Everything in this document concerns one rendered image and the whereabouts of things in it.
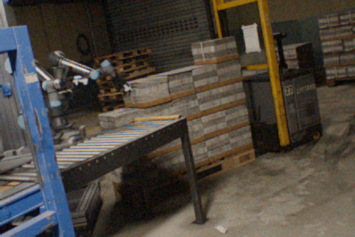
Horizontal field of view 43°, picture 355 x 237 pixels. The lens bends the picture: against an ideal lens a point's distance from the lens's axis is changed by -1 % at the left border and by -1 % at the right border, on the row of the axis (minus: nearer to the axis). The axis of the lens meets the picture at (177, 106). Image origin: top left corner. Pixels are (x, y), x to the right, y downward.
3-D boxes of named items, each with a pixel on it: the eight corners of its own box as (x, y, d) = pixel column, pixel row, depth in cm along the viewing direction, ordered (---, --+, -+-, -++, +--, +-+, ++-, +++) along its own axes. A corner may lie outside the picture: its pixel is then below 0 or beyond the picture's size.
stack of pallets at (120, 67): (131, 101, 1197) (122, 51, 1179) (162, 97, 1147) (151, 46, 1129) (99, 112, 1086) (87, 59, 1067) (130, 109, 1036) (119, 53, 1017)
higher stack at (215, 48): (211, 163, 491) (189, 43, 472) (232, 155, 506) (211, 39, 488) (234, 168, 458) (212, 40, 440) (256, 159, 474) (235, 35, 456)
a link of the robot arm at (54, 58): (46, 50, 384) (100, 70, 384) (50, 49, 394) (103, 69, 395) (42, 63, 385) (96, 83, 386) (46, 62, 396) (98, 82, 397)
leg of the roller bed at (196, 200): (199, 219, 348) (183, 133, 338) (205, 219, 344) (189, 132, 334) (195, 222, 343) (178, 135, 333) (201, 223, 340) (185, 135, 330)
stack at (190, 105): (115, 200, 429) (96, 114, 417) (211, 163, 491) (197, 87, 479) (134, 208, 397) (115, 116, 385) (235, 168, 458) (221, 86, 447)
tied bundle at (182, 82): (150, 100, 448) (145, 77, 444) (174, 93, 463) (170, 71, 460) (170, 101, 416) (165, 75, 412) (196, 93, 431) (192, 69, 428)
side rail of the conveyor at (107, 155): (183, 133, 338) (181, 117, 336) (189, 132, 335) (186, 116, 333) (38, 204, 231) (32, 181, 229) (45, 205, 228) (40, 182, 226)
